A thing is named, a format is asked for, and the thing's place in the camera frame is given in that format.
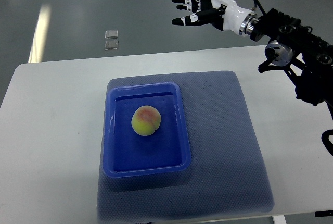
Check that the upper metal floor plate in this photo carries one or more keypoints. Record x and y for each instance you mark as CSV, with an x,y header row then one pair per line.
x,y
111,34

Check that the blue grey textured mat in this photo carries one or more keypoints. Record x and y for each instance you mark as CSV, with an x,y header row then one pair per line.
x,y
227,174

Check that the green red peach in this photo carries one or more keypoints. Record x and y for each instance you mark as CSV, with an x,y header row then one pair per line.
x,y
146,120

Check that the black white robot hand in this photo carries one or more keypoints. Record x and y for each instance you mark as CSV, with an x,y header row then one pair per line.
x,y
224,15

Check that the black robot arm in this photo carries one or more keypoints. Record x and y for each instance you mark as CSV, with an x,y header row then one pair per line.
x,y
305,58

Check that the lower metal floor plate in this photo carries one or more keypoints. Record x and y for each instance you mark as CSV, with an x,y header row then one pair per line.
x,y
111,45

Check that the blue plastic tray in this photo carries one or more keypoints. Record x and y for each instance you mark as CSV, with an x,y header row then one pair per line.
x,y
127,154

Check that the metal floor plate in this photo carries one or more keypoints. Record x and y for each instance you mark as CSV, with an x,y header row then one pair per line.
x,y
111,45
111,34

